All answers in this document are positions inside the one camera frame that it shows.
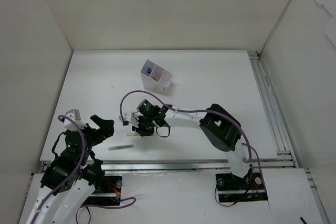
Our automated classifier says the yellow highlighter pen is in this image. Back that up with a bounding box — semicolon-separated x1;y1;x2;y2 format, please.
126;132;140;137

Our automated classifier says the blue-capped clear spray bottle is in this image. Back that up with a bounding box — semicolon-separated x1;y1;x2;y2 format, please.
146;66;152;75

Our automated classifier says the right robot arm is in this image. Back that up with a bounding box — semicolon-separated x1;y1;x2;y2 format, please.
128;100;253;188

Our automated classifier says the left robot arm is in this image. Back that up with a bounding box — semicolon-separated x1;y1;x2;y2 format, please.
26;113;114;223

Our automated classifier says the green highlighter pen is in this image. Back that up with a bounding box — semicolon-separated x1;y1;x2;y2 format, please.
108;144;134;151

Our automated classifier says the white three-compartment organizer box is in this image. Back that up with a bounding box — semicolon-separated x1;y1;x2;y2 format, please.
140;60;173;94

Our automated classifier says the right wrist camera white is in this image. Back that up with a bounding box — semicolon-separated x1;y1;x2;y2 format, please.
121;111;138;127

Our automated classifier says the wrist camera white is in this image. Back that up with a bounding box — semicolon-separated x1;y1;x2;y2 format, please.
121;111;138;127
58;109;86;131

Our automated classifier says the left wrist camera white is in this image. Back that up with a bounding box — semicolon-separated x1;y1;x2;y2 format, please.
58;109;86;131

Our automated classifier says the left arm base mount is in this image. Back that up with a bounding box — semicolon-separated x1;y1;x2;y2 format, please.
82;175;122;206

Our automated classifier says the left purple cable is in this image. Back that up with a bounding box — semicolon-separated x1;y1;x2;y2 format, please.
28;114;137;224

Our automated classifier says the purple cable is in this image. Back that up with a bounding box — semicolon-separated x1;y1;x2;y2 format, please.
119;91;263;183
28;114;137;224

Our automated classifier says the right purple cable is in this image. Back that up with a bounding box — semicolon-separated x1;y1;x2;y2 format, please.
119;91;263;183

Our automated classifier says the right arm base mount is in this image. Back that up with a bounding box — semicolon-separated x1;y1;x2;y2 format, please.
215;172;268;207

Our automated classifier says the aluminium frame rail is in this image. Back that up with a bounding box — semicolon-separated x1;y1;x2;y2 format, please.
39;50;331;224

